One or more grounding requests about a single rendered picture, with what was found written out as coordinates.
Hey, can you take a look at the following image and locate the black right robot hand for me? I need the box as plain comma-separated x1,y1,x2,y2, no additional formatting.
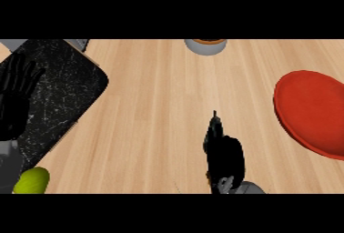
203,109,247,195

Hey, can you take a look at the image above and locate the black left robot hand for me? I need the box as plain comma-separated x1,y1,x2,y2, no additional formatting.
0,51,48,142

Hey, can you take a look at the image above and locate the black marbled placemat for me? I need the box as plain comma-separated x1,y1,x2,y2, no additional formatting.
0,39,111,174

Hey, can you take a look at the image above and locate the red bowl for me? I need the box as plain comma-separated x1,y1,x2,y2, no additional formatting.
274,70,344,161

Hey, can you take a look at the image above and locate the yellow-green vegetable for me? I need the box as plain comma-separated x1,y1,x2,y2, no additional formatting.
13,167,52,195

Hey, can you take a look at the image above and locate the grey pot with brown contents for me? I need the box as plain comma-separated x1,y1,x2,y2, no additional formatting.
185,39,230,56

